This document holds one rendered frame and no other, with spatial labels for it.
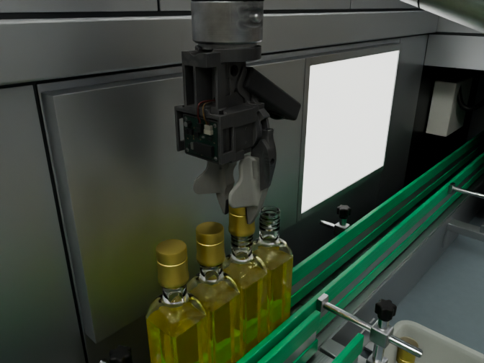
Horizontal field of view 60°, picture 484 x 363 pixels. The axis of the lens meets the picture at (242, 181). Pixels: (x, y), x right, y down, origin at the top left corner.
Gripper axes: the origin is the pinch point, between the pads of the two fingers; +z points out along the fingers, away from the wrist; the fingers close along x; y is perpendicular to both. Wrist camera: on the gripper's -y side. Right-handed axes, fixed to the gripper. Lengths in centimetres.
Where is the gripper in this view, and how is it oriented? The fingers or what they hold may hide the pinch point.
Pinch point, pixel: (241, 207)
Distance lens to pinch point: 54.2
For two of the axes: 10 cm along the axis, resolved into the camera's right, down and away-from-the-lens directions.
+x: 7.5, 2.5, -6.1
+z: 0.0, 9.2, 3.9
